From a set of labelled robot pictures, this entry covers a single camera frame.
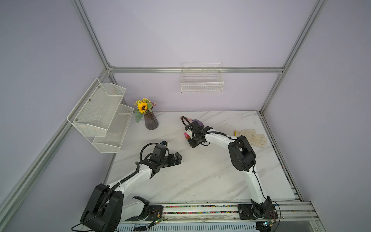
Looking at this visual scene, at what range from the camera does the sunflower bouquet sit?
899 mm

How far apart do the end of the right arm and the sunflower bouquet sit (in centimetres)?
31

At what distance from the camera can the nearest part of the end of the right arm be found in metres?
0.77

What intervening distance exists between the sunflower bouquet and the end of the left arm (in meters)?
0.25

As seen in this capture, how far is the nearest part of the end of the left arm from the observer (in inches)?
24.8
